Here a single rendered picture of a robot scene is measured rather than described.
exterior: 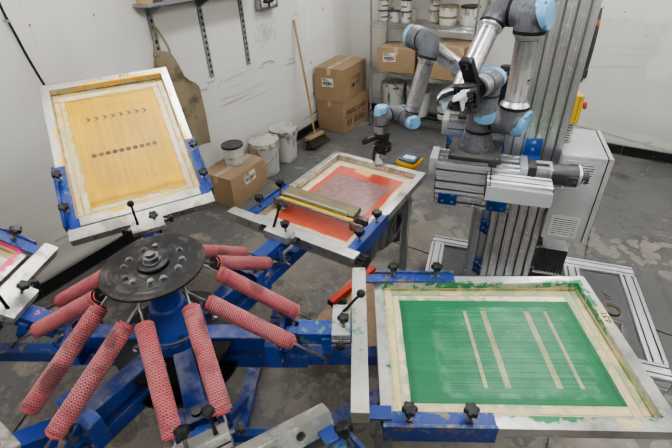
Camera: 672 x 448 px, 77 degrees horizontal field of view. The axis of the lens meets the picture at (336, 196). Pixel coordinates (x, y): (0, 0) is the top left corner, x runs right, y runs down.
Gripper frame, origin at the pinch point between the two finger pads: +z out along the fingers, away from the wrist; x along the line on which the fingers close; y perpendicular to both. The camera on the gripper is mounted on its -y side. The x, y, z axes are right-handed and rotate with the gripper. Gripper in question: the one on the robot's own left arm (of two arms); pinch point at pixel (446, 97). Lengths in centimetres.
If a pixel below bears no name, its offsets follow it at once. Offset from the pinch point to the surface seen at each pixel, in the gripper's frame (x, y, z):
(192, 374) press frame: 34, 62, 89
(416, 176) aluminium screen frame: 53, 62, -58
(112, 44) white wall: 264, -20, -2
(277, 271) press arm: 61, 69, 36
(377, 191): 64, 64, -37
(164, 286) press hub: 38, 32, 86
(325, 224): 64, 64, 2
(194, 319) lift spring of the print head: 29, 40, 85
